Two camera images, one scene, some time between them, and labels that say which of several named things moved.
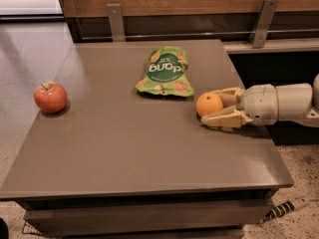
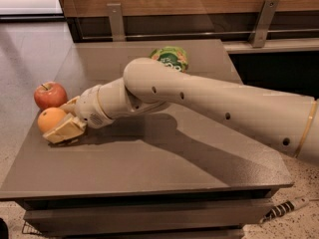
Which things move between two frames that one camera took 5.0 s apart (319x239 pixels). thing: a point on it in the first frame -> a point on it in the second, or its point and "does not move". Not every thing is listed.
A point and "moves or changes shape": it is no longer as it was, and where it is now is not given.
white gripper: x=259 y=104 -> x=88 y=108
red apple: x=51 y=98 does not move
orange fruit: x=208 y=103 moves or changes shape
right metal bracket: x=259 y=33 does not move
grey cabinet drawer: x=152 y=218 does not move
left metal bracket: x=117 y=23 does not move
